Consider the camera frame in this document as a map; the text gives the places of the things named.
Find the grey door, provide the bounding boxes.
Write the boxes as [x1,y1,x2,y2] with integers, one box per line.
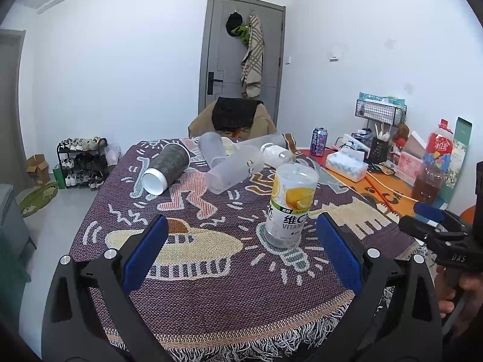
[198,0,286,129]

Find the white plastic bag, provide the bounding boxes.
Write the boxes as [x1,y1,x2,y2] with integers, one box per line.
[105,141,123,165]

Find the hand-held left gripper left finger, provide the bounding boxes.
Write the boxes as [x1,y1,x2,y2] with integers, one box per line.
[41,214,178,362]

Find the orange chair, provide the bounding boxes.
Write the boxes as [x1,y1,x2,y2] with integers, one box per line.
[458,205,478,227]

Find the pink floral box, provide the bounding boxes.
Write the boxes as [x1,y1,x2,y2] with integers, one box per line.
[398,150,424,186]

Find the round green rug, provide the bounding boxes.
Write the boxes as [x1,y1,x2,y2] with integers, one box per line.
[18,181,59,219]

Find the small doll figure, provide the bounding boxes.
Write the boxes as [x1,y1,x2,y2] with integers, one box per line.
[394,123,411,148]

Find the red label drink bottle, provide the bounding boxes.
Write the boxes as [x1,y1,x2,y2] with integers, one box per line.
[422,118,454,182]

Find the cardboard box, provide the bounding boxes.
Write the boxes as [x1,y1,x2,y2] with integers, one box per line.
[25,154,51,186]

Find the black door handle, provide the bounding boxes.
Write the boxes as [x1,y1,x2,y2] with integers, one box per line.
[206,71,224,95]

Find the white card box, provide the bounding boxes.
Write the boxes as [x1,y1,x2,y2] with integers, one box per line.
[407,131,428,159]

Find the brown tea jar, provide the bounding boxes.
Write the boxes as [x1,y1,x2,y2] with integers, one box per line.
[411,164,444,205]

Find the chair with tan coat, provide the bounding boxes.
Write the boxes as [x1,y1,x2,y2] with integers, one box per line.
[187,100,278,141]

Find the dark patterned cup white lid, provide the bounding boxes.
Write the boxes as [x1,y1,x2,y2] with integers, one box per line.
[141,142,191,197]

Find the tall green box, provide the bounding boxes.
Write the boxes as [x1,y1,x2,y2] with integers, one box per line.
[439,116,473,201]

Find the grey cabinet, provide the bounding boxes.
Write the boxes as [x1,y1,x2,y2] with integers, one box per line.
[0,183,37,269]

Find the tissue pack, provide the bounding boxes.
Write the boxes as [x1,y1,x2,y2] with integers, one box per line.
[325,150,369,182]

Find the green paper bag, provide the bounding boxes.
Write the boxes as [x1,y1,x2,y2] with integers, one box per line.
[52,165,67,190]

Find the clear plastic bottle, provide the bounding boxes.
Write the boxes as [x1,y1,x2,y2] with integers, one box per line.
[260,142,297,167]

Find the black pen holder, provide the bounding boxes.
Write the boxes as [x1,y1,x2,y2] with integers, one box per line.
[367,135,389,165]

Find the orange desk mat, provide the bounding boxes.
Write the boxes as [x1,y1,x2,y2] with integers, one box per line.
[298,148,420,220]

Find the black hat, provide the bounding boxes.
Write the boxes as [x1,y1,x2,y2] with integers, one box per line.
[225,11,244,38]

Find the purple drink can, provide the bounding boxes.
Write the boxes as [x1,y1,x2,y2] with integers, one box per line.
[310,127,328,157]

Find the white cable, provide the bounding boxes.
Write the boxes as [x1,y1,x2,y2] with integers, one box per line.
[367,173,417,203]

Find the short frosted plastic cup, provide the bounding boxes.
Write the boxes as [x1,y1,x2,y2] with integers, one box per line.
[198,132,228,167]

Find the black shoe rack with shoes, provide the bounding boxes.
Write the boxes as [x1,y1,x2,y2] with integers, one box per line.
[56,137,110,189]

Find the grey wardrobe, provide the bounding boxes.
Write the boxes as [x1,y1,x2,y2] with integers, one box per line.
[0,29,27,186]

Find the vitamin C drink bottle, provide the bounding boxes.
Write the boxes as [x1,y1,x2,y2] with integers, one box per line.
[264,163,320,248]

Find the green cloth bag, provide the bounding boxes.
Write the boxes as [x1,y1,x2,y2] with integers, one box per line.
[231,24,252,46]

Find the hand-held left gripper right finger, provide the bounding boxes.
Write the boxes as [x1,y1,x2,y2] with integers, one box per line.
[313,211,443,362]

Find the person's right hand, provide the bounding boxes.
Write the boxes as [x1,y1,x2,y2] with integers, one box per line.
[434,264,483,332]

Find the teal packet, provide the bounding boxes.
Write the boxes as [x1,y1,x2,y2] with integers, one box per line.
[358,91,407,107]

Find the white power strip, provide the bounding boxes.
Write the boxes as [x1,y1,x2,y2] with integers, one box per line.
[335,133,363,152]

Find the plaid scarf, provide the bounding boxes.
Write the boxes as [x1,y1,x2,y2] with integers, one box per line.
[240,11,265,99]

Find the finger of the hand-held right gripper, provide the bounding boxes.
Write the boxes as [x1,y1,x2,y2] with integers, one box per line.
[413,202,449,224]
[399,215,440,243]

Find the printed woven blanket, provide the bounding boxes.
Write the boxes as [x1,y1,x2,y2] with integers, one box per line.
[68,138,421,362]

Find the black garment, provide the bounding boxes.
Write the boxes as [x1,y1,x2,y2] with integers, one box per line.
[210,97,265,129]

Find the black wire basket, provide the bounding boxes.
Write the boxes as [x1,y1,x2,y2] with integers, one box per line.
[355,98,408,126]

